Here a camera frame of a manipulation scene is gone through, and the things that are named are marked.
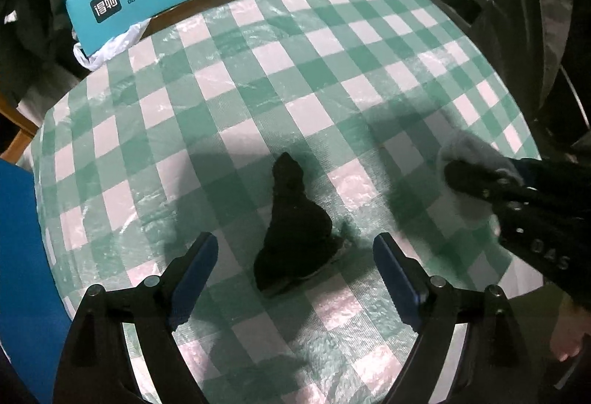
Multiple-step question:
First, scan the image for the grey sock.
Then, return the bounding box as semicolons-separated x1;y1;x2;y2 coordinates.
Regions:
436;129;525;239

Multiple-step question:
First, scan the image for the person's right hand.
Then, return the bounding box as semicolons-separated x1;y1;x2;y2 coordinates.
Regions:
551;297;586;362

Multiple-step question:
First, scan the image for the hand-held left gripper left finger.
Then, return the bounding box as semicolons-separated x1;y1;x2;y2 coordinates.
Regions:
58;232;220;404

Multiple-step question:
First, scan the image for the green checked tablecloth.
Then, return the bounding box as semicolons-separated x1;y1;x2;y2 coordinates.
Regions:
30;0;543;404

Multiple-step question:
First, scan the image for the cardboard box with blue outside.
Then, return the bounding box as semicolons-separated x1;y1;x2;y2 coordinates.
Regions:
0;159;72;396

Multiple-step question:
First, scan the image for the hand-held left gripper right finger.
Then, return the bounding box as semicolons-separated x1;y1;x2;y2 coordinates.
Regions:
372;232;532;404

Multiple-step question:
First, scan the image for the white plastic bag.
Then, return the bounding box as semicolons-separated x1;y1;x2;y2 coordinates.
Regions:
73;18;153;71

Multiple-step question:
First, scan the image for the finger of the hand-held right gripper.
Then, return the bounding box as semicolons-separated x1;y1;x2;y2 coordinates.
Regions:
444;159;528;207
507;157;591;191

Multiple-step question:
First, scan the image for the black sock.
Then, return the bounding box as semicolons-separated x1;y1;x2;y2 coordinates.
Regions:
253;151;345;298

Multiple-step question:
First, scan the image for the wooden frame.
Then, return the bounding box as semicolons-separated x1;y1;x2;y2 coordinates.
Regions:
0;96;38;165

